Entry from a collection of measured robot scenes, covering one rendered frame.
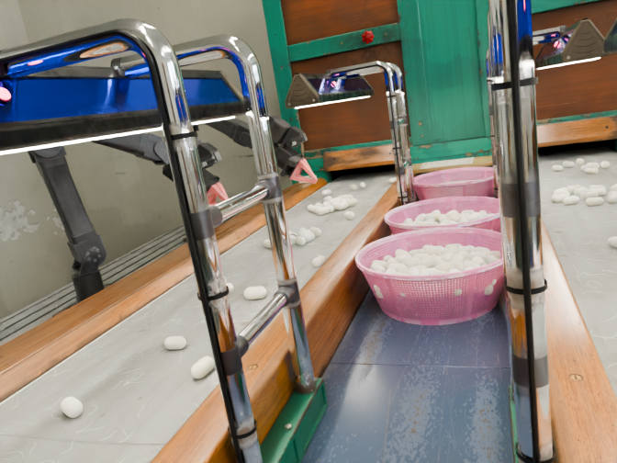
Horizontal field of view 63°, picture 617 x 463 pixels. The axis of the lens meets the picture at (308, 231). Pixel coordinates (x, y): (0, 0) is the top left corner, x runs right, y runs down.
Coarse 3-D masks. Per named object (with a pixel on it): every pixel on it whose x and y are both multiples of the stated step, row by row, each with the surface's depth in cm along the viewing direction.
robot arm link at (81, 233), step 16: (32, 160) 111; (48, 160) 108; (64, 160) 110; (48, 176) 109; (64, 176) 111; (64, 192) 111; (64, 208) 112; (80, 208) 114; (64, 224) 113; (80, 224) 114; (80, 240) 113; (96, 240) 116; (80, 256) 114
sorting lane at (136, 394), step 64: (320, 192) 178; (384, 192) 159; (256, 256) 110; (128, 320) 84; (192, 320) 80; (64, 384) 65; (128, 384) 62; (192, 384) 60; (0, 448) 53; (64, 448) 51; (128, 448) 49
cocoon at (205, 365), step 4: (204, 356) 62; (208, 356) 62; (200, 360) 61; (204, 360) 61; (208, 360) 62; (212, 360) 62; (196, 364) 60; (200, 364) 60; (204, 364) 61; (208, 364) 61; (212, 364) 62; (192, 368) 60; (196, 368) 60; (200, 368) 60; (204, 368) 60; (208, 368) 61; (212, 368) 62; (192, 372) 60; (196, 372) 60; (200, 372) 60; (204, 372) 60; (208, 372) 62; (196, 376) 60; (200, 376) 60; (204, 376) 61
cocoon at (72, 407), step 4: (64, 400) 57; (68, 400) 57; (72, 400) 57; (76, 400) 57; (64, 404) 57; (68, 404) 56; (72, 404) 56; (76, 404) 56; (80, 404) 57; (64, 408) 56; (68, 408) 56; (72, 408) 56; (76, 408) 56; (80, 408) 56; (64, 412) 56; (68, 412) 56; (72, 412) 56; (76, 412) 56; (80, 412) 56; (72, 416) 56; (76, 416) 56
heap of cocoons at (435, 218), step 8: (424, 216) 122; (432, 216) 120; (440, 216) 118; (448, 216) 117; (456, 216) 115; (464, 216) 114; (472, 216) 112; (480, 216) 111; (488, 216) 110; (408, 224) 115; (416, 224) 113; (424, 224) 114; (432, 224) 112; (440, 224) 110
